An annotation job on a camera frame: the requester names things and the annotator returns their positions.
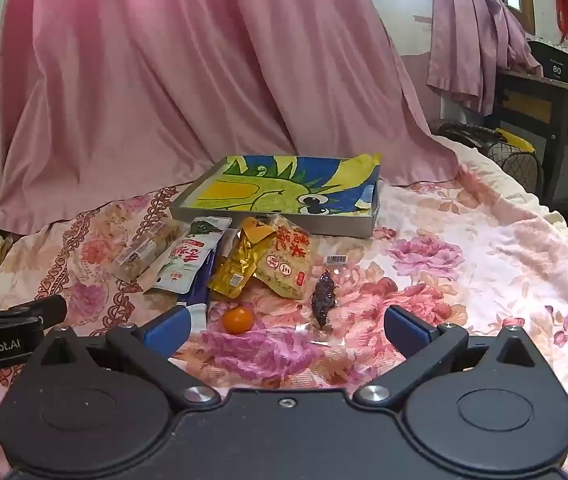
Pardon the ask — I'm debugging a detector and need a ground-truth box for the black box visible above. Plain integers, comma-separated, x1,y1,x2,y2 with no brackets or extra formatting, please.
528,40,568,86

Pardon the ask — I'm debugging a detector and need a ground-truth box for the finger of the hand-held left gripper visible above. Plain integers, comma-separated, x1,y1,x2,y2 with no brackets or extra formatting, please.
0,295,68,323

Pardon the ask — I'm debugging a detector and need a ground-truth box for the yellow item under desk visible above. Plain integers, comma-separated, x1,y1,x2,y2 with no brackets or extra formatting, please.
495,129,534,154

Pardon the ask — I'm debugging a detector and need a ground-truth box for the small pink curtain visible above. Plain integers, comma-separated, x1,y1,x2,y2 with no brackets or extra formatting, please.
426,0,544,111

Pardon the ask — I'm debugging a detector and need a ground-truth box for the blue snack packet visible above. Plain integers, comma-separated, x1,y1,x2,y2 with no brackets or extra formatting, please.
176,230,229,333

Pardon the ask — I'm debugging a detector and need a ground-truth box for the large pink curtain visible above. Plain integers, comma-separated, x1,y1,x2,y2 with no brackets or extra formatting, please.
0,0,460,237

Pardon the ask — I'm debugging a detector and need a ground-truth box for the small orange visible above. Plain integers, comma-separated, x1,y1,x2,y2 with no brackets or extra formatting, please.
222,305,255,334

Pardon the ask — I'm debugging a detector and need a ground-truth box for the white green snack packet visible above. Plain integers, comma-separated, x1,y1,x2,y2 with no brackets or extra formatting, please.
145,216,233,294

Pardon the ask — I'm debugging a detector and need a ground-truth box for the black frame desk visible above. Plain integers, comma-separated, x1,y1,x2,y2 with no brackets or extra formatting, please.
488,67,568,201

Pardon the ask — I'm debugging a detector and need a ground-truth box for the dark purple snack packet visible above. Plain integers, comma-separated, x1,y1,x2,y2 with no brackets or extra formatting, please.
309,254,349,333

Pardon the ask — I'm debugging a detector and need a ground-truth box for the gold snack packet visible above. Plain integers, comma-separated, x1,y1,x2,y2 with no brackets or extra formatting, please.
208,216,279,302

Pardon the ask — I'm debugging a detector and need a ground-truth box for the yellow red-label snack packet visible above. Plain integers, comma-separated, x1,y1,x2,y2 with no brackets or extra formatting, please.
255,213,315,302

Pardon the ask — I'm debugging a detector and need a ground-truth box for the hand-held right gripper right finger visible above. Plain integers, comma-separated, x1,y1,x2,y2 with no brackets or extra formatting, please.
354,305,547,406

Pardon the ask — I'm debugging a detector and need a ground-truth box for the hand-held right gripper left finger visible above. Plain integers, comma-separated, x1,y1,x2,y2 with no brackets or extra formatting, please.
25,305,221,407

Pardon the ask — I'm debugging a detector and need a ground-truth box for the clear cracker packet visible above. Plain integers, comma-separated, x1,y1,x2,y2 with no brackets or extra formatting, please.
113,219,187,281

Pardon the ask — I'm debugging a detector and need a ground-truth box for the floral blanket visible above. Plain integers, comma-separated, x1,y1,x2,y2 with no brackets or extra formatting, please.
0,147,568,480

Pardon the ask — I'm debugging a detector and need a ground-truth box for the grey box tray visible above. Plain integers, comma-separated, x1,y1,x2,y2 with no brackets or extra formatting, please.
170,154,383,240

